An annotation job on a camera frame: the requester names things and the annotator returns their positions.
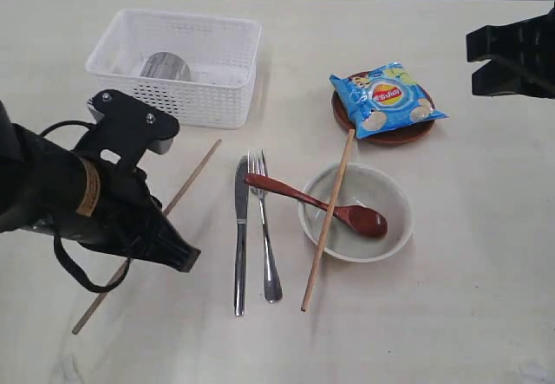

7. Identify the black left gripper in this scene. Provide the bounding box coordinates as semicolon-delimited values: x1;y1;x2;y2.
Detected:
71;89;201;272

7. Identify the silver table knife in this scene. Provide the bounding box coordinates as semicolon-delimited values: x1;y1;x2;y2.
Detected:
234;156;249;316

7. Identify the brown wooden plate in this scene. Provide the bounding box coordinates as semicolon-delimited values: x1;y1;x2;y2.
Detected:
330;71;436;146

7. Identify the wooden chopstick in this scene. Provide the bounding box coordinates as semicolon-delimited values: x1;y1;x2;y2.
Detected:
71;139;222;335
300;129;355;312

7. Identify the blue chips bag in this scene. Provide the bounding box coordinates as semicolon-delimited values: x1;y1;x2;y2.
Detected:
328;61;449;140

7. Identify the silver fork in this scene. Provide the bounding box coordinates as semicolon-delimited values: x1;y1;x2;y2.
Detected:
247;149;283;303

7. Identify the white floral ceramic bowl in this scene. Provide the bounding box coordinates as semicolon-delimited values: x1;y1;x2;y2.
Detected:
298;163;414;263

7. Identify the brown wooden spoon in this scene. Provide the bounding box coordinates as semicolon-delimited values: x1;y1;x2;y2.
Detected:
243;172;389;239

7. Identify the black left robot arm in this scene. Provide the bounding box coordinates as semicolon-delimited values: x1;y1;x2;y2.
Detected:
1;14;554;293

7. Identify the clear faceted glass cup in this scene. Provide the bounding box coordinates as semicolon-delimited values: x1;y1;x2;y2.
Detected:
140;51;191;81

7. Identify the white perforated plastic basket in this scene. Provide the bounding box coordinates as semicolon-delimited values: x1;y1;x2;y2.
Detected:
85;9;262;129

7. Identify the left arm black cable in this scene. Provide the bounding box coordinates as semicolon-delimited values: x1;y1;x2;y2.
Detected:
38;119;132;294

